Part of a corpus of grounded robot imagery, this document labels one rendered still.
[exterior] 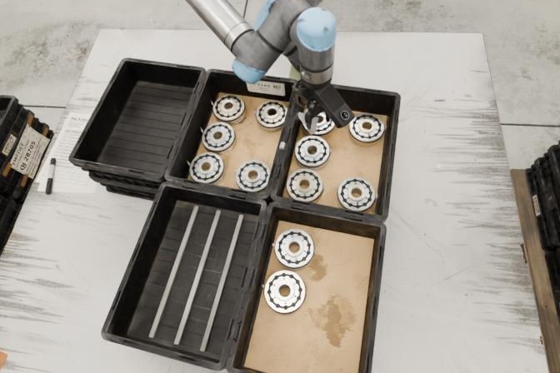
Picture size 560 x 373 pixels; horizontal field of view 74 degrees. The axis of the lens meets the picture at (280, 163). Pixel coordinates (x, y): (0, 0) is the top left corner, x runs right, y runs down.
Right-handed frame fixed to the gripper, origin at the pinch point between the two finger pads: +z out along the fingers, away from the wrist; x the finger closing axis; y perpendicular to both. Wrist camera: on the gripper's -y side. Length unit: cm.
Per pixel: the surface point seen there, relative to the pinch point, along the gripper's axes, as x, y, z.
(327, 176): 4.4, -7.8, 12.9
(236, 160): 21.3, 14.7, 12.9
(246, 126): 11.7, 22.2, 12.9
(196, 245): 45.4, 1.0, 13.0
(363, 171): -4.2, -13.7, 13.0
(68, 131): 59, 74, 26
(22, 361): 102, 11, 26
